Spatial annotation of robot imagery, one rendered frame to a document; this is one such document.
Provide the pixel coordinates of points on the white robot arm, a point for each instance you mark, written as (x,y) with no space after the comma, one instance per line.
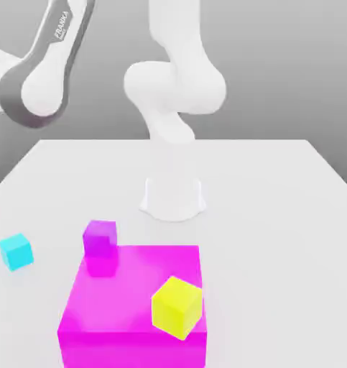
(173,86)

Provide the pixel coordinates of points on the small purple cube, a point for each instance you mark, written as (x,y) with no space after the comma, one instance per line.
(100,247)

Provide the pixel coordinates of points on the small yellow cube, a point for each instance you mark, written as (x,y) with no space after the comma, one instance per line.
(173,309)

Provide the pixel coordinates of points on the small cyan cube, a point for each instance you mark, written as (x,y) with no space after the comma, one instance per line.
(16,253)

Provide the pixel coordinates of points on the large magenta box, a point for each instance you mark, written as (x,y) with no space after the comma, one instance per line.
(118,316)

